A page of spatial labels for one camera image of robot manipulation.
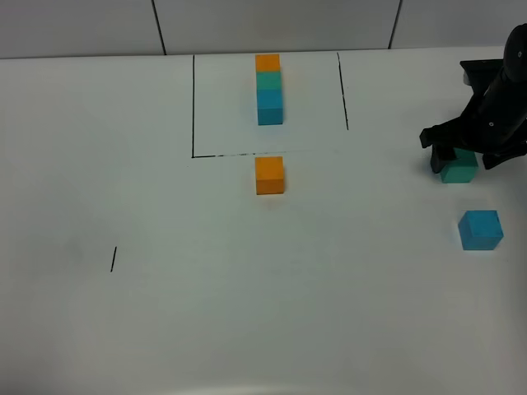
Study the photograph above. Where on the green template block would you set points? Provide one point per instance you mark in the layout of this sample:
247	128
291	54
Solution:
268	81

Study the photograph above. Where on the orange template block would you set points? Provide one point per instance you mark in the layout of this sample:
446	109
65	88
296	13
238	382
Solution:
267	62

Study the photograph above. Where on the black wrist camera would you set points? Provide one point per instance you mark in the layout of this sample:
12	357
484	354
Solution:
480	72

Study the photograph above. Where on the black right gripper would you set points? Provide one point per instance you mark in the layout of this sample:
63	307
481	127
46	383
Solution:
490	127

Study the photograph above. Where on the blue template block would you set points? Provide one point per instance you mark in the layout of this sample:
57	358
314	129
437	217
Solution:
269	107

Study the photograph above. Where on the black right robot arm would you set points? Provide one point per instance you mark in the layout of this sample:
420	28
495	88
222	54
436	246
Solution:
510	82

